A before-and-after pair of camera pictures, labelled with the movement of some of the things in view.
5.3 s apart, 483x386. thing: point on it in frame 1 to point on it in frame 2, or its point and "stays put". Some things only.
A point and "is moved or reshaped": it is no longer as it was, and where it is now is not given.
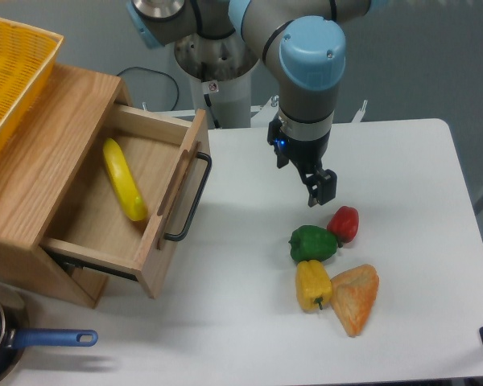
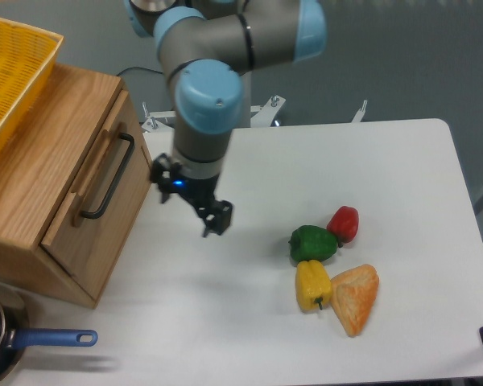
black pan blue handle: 6,314 stays put
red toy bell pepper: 344,224 stays put
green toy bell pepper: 312,243 stays put
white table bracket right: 359,115 stays put
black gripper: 307,155 to 169,180
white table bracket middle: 265,113 stays put
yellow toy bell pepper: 313,287 stays put
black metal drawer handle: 178,237 to 101,209
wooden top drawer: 167,150 is moved or reshaped
